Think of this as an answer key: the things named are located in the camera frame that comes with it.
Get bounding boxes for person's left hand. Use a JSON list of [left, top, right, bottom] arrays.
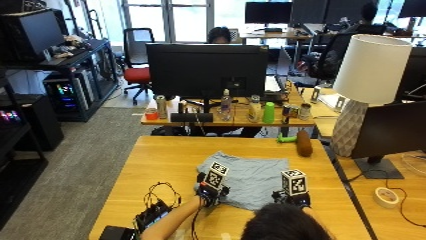
[[193, 171, 231, 208]]

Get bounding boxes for person's right hand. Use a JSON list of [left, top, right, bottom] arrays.
[[270, 189, 313, 210]]

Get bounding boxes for light blue cloth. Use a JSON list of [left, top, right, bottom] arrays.
[[195, 150, 291, 212]]

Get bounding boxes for white left marker cube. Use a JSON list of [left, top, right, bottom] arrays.
[[202, 161, 230, 191]]

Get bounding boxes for white marker cube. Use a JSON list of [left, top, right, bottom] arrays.
[[202, 161, 230, 191], [279, 168, 309, 197]]

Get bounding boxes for white right marker cube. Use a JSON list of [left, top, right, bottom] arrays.
[[279, 168, 309, 197]]

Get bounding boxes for black electronics box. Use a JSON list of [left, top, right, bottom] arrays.
[[133, 199, 173, 233]]

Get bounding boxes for brown cylinder roll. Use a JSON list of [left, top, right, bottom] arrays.
[[295, 130, 314, 158]]

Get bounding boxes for black speaker bar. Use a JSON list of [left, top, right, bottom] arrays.
[[169, 112, 214, 123]]

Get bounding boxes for black flat device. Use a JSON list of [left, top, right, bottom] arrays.
[[97, 225, 137, 240]]

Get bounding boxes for orange small cup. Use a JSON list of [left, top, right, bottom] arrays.
[[144, 107, 160, 121]]

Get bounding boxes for dark drink can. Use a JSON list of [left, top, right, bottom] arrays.
[[281, 104, 293, 125]]

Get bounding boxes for white tape roll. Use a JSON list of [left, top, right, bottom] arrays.
[[373, 186, 400, 210]]

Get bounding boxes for green plastic cup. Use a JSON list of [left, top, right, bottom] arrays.
[[261, 101, 277, 125]]

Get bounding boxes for clear plastic bottle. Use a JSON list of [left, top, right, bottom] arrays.
[[219, 88, 233, 122]]

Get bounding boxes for glass jar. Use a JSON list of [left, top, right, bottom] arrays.
[[298, 102, 313, 121]]

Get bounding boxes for pale yellow bottle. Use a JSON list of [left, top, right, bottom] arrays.
[[246, 94, 262, 124]]

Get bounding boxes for white papers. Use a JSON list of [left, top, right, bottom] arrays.
[[315, 92, 353, 114]]

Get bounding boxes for clear round plate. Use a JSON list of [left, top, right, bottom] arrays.
[[400, 151, 426, 178]]

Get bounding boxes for black monitor with square stand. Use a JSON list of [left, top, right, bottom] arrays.
[[350, 100, 426, 180]]

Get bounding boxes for large black monitor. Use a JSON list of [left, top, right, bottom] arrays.
[[145, 42, 270, 114]]

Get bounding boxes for red office chair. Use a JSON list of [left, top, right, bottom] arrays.
[[121, 27, 156, 106]]

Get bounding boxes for black cabinet box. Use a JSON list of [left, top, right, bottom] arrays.
[[16, 94, 65, 152]]

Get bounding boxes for computer tower with coloured lights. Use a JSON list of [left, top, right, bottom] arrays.
[[42, 71, 96, 114]]

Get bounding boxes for low black shelf unit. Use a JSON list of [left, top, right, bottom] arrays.
[[0, 75, 50, 232]]

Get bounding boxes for black shelf rack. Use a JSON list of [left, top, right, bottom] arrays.
[[0, 37, 120, 123]]

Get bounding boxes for black office chair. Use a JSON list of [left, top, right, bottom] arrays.
[[307, 32, 359, 86]]

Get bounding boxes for white table lamp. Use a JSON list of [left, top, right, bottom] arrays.
[[329, 33, 414, 158]]

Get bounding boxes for clutter of small items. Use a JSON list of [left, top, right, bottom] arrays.
[[49, 34, 92, 60]]

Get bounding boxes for black background monitor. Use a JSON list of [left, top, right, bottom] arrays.
[[290, 0, 330, 25], [243, 1, 294, 25], [396, 0, 426, 19]]

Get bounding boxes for black monitor on rack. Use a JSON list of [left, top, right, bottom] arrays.
[[0, 8, 66, 63]]

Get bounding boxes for black looped cables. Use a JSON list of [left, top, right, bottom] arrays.
[[142, 181, 182, 210]]

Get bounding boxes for black glove cable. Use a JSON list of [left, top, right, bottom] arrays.
[[190, 199, 206, 240]]

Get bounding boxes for green handle tool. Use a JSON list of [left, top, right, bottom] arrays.
[[275, 132, 298, 145]]

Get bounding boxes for thin black desk cable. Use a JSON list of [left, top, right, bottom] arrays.
[[384, 179, 426, 229]]

